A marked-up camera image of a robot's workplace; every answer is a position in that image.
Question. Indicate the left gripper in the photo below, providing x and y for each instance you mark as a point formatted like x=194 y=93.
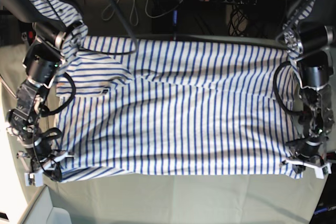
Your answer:
x=304 y=155

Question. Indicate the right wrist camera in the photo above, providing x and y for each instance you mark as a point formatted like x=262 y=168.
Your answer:
x=34 y=179

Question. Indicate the red clamp right edge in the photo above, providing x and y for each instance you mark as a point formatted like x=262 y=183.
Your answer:
x=331 y=157

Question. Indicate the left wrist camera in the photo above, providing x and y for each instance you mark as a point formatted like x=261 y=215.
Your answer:
x=322 y=171

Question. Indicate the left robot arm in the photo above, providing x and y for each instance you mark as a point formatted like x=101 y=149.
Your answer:
x=307 y=43

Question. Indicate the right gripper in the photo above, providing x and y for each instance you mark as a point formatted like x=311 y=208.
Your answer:
x=40 y=164

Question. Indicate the white bin bottom left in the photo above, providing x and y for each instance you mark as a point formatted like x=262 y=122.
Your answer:
x=41 y=210

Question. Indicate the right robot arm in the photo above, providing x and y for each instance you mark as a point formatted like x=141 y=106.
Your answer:
x=48 y=88

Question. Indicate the blue white striped t-shirt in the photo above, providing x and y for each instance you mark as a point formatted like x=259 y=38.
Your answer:
x=171 y=108

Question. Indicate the green table cloth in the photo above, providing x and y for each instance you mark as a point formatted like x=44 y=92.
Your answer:
x=139 y=198

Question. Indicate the grey metal rod left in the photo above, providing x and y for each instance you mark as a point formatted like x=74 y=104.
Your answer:
x=6 y=86

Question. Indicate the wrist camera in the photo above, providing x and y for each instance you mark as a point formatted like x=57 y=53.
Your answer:
x=34 y=179
x=322 y=171

